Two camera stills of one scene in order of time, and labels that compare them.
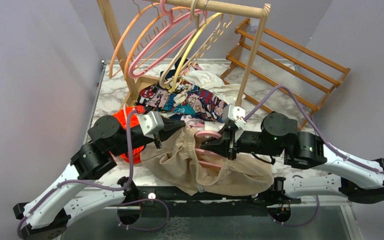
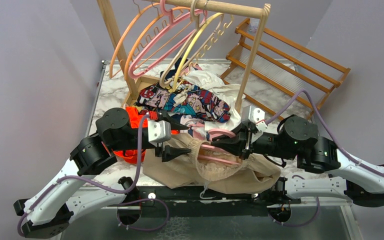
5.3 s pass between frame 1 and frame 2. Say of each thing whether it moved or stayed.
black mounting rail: stayed
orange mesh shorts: stayed
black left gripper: moved
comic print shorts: stayed
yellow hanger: stayed
